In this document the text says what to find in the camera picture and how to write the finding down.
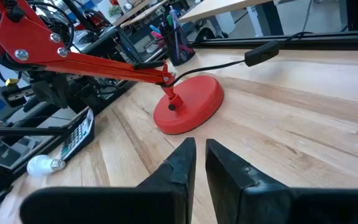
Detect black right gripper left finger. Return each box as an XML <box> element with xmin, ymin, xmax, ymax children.
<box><xmin>19</xmin><ymin>136</ymin><xmax>198</xmax><ymax>224</ymax></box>

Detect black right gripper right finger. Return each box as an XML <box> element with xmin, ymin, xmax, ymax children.
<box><xmin>205</xmin><ymin>138</ymin><xmax>358</xmax><ymax>224</ymax></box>

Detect white globe light bulb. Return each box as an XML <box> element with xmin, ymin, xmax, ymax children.
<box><xmin>26</xmin><ymin>154</ymin><xmax>67</xmax><ymax>179</ymax></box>

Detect red desk lamp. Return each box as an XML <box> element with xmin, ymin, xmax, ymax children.
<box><xmin>0</xmin><ymin>0</ymin><xmax>225</xmax><ymax>135</ymax></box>

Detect grey desk calculator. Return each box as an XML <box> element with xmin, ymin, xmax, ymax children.
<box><xmin>60</xmin><ymin>108</ymin><xmax>96</xmax><ymax>163</ymax></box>

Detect black mesh pen holder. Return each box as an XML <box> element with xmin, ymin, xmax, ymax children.
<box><xmin>158</xmin><ymin>6</ymin><xmax>196</xmax><ymax>67</ymax></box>

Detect large light wooden desk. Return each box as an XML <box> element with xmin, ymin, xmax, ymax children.
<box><xmin>178</xmin><ymin>0</ymin><xmax>284</xmax><ymax>37</ymax></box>

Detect black lamp power cable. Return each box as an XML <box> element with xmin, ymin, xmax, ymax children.
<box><xmin>165</xmin><ymin>30</ymin><xmax>315</xmax><ymax>88</ymax></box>

